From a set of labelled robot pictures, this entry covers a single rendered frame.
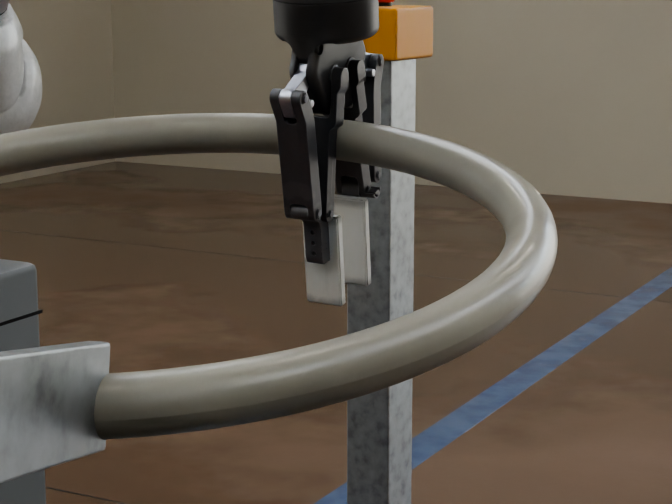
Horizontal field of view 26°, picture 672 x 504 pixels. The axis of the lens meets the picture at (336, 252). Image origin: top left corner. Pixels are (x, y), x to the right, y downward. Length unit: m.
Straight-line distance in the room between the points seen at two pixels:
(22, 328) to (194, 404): 1.09
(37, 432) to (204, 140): 0.51
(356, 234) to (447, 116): 6.55
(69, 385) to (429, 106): 7.08
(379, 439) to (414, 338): 1.67
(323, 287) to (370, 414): 1.29
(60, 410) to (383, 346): 0.16
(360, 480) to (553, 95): 5.16
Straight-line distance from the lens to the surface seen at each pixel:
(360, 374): 0.68
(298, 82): 1.01
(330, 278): 1.08
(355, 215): 1.10
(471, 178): 0.95
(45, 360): 0.61
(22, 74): 1.76
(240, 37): 8.20
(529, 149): 7.49
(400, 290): 2.32
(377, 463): 2.38
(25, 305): 1.74
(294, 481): 3.32
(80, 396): 0.65
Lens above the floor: 1.14
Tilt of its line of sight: 11 degrees down
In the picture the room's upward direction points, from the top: straight up
